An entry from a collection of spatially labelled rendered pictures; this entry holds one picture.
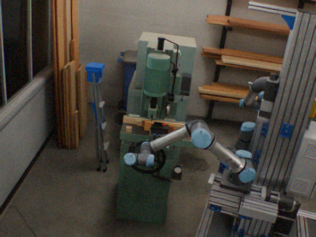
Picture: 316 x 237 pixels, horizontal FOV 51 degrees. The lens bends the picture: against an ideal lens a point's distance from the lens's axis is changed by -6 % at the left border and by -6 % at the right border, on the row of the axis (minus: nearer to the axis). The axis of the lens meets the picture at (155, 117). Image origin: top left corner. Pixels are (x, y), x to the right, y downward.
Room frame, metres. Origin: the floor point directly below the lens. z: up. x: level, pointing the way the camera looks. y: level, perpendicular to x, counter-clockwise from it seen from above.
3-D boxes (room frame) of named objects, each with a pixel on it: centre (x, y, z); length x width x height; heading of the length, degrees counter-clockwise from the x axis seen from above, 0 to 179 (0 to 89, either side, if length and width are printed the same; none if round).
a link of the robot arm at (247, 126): (2.54, -0.77, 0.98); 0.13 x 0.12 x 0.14; 89
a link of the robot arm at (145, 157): (1.92, 0.03, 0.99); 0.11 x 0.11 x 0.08; 2
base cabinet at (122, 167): (2.69, 0.03, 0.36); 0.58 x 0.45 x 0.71; 0
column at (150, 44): (2.86, 0.03, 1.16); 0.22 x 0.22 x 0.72; 0
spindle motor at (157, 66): (2.57, 0.03, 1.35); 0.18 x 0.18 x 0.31
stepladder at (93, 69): (3.23, 0.60, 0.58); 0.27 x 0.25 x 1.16; 90
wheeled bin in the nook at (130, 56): (4.51, 0.27, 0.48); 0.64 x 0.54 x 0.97; 92
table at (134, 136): (2.46, -0.04, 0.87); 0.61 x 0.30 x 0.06; 90
